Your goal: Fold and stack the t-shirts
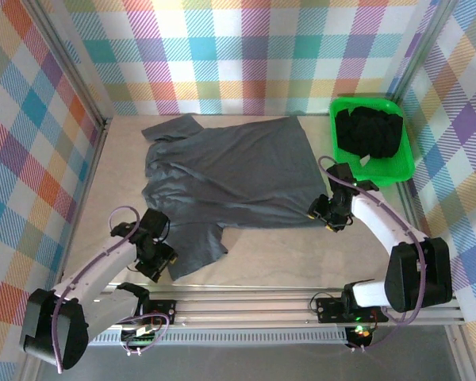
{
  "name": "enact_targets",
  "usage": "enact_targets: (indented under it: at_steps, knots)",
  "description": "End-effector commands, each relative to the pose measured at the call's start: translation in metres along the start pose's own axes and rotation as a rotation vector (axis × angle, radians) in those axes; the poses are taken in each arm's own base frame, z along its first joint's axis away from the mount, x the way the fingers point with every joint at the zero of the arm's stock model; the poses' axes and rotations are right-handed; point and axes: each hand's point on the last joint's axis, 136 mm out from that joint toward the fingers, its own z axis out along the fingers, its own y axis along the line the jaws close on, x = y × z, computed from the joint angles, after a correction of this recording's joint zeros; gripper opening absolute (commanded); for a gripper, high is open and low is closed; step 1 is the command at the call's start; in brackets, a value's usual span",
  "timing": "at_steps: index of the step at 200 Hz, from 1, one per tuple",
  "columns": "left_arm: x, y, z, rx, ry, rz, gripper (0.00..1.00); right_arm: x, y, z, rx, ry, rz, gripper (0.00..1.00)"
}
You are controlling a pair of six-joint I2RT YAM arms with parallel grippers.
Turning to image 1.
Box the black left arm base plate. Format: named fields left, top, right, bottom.
left=136, top=299, right=178, bottom=327

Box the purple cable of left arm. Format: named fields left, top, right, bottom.
left=51, top=205, right=171, bottom=374

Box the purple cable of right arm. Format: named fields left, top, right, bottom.
left=317, top=155, right=428, bottom=354

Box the wide aluminium base rail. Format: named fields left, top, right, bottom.
left=27, top=296, right=467, bottom=331

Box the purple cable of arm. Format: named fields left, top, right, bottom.
left=51, top=205, right=171, bottom=374
left=317, top=155, right=428, bottom=354

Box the narrow aluminium rail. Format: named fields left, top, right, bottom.
left=98, top=282, right=440, bottom=298

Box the green plastic basket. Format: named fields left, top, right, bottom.
left=328, top=96, right=417, bottom=188

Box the aluminium side rail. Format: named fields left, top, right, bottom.
left=53, top=118, right=113, bottom=297
left=396, top=184, right=430, bottom=240

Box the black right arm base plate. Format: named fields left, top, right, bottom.
left=315, top=295, right=390, bottom=323

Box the black t-shirt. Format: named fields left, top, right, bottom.
left=335, top=105, right=405, bottom=160

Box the aluminium frame post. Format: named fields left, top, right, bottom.
left=23, top=0, right=114, bottom=128
left=386, top=0, right=458, bottom=102

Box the slotted grey cable duct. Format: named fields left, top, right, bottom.
left=85, top=331, right=350, bottom=347

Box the grey t-shirt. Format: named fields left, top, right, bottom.
left=140, top=113, right=328, bottom=283

